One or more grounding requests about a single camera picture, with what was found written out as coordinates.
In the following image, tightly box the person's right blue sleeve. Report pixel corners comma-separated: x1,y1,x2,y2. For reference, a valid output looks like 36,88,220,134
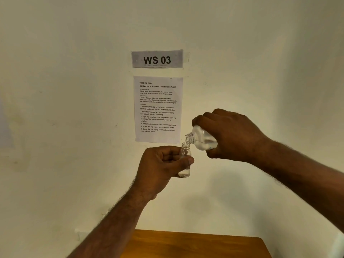
329,232,344,258

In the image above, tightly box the large clear solution bottle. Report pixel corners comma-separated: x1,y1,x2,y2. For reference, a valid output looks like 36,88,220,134
185,125,218,151

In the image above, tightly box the person's right hand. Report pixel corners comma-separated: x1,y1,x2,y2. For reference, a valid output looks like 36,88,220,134
191,109,272,166

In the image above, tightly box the person's left forearm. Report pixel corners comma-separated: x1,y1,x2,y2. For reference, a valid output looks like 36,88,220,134
66,185,159,258

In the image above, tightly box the small clear bottle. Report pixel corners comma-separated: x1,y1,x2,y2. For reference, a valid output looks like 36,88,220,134
178,142,192,178

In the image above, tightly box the person's right forearm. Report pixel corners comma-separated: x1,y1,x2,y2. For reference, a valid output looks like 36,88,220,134
252,138,344,234

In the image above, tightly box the grey wall sign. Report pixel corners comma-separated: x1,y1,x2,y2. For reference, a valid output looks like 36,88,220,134
131,49,184,69

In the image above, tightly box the white instruction paper sheet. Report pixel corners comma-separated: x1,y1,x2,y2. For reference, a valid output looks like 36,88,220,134
133,76,184,145

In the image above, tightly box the person's left hand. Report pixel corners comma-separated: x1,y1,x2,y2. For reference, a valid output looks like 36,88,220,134
133,145,195,201

